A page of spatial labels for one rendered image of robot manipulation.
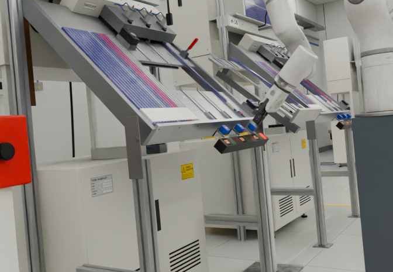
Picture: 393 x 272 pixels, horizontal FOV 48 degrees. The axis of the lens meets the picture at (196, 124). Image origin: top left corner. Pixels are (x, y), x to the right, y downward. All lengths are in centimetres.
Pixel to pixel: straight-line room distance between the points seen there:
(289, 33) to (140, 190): 82
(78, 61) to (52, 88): 212
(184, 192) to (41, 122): 179
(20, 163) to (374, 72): 102
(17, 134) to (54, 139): 241
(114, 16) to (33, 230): 83
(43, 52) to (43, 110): 166
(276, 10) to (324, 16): 794
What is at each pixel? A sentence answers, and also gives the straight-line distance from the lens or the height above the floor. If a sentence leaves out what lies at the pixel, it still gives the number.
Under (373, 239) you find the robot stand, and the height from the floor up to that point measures 33.
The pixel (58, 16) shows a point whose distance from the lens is 164.
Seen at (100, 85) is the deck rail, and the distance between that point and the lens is 134.
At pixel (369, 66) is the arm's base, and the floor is 85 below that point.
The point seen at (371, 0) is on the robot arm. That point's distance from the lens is 140.
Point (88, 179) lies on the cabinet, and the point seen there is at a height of 58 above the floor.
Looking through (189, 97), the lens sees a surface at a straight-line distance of 158.
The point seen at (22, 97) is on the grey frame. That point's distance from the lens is 158.
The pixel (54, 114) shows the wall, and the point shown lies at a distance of 351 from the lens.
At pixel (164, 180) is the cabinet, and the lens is 176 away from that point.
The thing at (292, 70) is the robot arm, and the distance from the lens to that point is 161.
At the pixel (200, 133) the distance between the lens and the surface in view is 146.
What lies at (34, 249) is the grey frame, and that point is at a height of 36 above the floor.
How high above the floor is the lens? 72
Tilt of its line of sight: level
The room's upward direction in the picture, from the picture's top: 5 degrees counter-clockwise
